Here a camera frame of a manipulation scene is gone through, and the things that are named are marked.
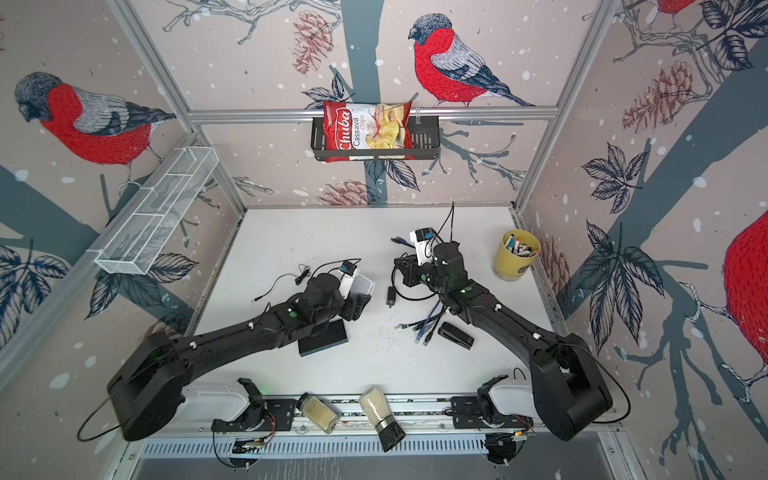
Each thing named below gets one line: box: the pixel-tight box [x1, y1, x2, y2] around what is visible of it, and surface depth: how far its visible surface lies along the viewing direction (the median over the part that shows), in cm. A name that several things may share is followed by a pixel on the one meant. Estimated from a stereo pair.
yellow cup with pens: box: [493, 229, 541, 282], surface depth 94 cm
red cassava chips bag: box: [323, 102, 415, 163], surface depth 90 cm
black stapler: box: [438, 322, 475, 350], surface depth 87 cm
